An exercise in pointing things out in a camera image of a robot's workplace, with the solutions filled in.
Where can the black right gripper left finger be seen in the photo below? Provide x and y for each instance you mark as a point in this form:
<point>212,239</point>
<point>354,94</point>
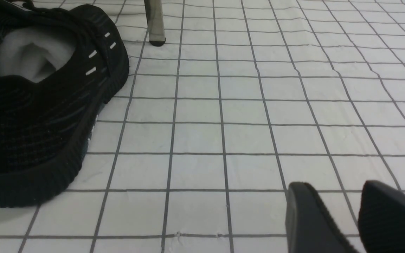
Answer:
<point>309,225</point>

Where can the white grid-pattern floor cloth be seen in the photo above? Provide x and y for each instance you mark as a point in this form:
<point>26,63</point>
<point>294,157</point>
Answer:
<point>195,152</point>

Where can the metal rack right leg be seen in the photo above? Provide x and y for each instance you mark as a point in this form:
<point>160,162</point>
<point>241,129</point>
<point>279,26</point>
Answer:
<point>155,22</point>

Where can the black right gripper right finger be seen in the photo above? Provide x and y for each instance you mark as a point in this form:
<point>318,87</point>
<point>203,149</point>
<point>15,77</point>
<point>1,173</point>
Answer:
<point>381,221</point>

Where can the black knit sneaker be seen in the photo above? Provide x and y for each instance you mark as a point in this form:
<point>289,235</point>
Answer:
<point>47,113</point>

